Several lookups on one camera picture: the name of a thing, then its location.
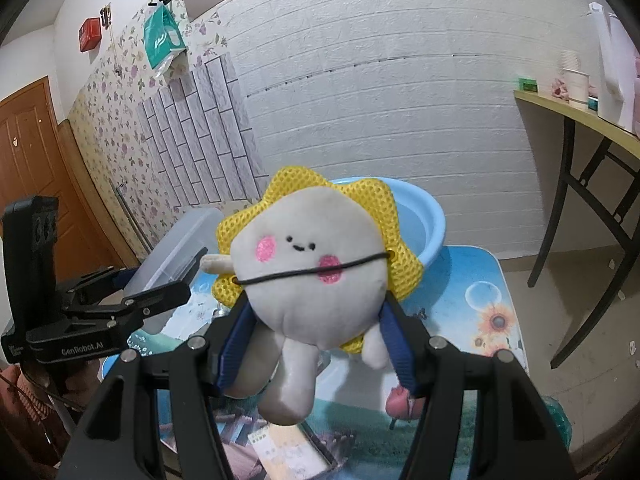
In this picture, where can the brown wooden door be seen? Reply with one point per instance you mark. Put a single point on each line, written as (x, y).
(35, 160)

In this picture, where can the metal wall pipe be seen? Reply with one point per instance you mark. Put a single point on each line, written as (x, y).
(131, 215)

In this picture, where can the green plastic bag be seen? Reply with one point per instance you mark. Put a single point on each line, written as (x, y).
(162, 40)

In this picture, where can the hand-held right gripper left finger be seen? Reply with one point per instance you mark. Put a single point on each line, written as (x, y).
(234, 356)

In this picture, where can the sun-shaped plush toy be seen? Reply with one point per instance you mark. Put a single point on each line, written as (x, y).
(310, 280)

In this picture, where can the red alarm box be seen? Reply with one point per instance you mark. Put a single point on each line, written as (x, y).
(90, 35)

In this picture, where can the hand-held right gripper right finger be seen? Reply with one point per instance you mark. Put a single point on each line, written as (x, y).
(396, 351)

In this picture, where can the white paper bag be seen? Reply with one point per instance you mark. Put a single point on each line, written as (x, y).
(612, 75)

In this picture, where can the clear plastic storage box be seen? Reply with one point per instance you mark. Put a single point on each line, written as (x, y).
(172, 240)

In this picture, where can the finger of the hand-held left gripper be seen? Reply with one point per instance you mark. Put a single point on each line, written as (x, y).
(150, 300)
(107, 277)

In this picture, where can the wall switch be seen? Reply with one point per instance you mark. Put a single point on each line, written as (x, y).
(105, 15)

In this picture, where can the blue plastic basin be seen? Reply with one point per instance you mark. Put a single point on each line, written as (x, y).
(421, 225)

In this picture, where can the reddish brown cloth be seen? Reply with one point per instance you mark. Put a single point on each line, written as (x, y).
(25, 410)

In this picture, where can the pink soft item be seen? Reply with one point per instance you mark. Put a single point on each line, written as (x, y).
(559, 89)

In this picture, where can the yellow paper booklet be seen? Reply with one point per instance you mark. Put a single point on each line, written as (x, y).
(290, 452)

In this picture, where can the folding table with black legs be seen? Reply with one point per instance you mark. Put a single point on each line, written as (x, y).
(575, 110)

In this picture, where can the small green box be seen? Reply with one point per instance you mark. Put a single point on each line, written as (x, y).
(527, 85)

